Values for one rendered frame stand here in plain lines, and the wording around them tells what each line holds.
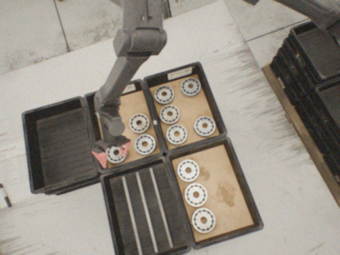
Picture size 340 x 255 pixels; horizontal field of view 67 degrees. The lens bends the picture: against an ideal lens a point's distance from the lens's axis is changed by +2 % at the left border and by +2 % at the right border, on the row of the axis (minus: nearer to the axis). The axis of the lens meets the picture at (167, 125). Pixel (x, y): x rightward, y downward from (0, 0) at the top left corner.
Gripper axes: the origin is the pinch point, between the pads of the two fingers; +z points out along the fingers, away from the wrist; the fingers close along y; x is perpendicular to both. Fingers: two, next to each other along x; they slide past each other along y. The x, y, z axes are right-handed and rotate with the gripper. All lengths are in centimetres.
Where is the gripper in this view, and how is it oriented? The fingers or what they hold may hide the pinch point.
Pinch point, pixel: (114, 160)
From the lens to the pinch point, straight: 103.2
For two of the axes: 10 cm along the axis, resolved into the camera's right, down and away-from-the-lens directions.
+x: -7.7, -2.1, 6.0
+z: 0.5, 9.2, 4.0
